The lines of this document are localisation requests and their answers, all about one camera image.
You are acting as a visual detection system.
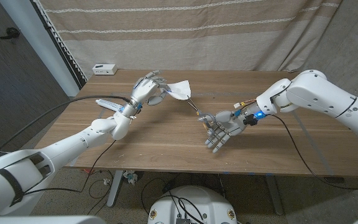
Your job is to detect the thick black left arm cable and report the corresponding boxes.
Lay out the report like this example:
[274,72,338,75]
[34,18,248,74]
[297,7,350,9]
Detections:
[0,95,133,166]

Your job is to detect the black door handle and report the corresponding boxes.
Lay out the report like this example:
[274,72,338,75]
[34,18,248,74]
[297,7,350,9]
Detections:
[0,27,21,40]

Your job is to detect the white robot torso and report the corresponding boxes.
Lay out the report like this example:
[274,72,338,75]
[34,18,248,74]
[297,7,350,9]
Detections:
[147,185,238,224]

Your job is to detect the crumpled blue white scrap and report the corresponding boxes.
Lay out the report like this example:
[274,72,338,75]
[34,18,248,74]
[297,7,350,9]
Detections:
[122,170,139,185]

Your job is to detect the dark grey door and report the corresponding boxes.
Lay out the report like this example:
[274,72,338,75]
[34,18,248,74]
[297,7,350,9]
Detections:
[0,0,71,154]

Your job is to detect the scissors with beige handles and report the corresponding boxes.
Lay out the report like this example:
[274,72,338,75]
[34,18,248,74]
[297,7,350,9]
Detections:
[186,96,216,131]

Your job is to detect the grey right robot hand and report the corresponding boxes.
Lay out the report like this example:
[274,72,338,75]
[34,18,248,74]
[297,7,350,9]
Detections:
[204,105,262,154]

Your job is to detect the black floor cable loop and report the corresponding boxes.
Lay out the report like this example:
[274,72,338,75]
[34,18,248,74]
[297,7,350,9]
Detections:
[88,169,113,200]

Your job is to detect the white power strip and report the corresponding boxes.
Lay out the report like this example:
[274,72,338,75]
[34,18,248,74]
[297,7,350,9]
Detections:
[92,63,118,76]

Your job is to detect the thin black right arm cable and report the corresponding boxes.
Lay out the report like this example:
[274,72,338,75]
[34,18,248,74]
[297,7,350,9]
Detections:
[272,114,358,190]

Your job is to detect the white paper tissue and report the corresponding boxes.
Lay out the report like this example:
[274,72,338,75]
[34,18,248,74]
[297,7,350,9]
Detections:
[166,80,192,101]

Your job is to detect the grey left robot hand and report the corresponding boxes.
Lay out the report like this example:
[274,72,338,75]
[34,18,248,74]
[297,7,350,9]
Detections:
[121,70,170,119]

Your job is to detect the beige striped curtain backdrop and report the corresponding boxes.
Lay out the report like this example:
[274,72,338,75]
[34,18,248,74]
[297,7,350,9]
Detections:
[38,0,344,80]

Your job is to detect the thin left wrist cable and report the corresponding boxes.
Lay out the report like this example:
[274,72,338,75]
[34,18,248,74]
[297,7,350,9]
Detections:
[23,139,117,197]

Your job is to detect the white robot chest panel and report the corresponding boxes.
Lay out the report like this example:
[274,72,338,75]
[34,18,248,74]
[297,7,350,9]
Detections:
[0,215,107,224]

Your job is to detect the white toothpaste tube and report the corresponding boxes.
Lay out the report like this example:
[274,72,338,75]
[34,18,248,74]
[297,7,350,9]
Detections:
[95,98,127,113]

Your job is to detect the grey metal table leg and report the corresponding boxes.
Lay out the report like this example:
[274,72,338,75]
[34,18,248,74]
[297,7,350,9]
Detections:
[264,175,285,216]
[106,170,124,208]

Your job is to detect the black torso cable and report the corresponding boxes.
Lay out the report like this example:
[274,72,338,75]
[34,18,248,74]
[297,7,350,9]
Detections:
[169,195,205,224]

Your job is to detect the black strip with zigzag trim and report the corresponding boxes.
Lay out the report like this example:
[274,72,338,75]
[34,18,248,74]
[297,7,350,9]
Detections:
[29,0,88,90]

